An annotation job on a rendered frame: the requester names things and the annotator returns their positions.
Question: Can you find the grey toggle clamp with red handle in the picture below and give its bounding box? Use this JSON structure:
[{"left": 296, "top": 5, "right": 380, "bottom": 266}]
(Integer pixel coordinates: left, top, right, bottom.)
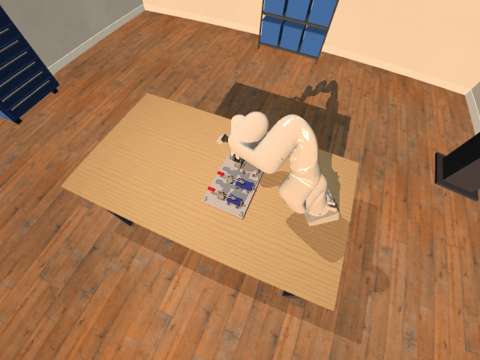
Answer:
[{"left": 208, "top": 187, "right": 236, "bottom": 201}]

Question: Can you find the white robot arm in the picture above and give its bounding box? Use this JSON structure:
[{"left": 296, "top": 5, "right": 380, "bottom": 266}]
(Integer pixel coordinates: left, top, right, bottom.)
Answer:
[{"left": 216, "top": 112, "right": 337, "bottom": 216}]

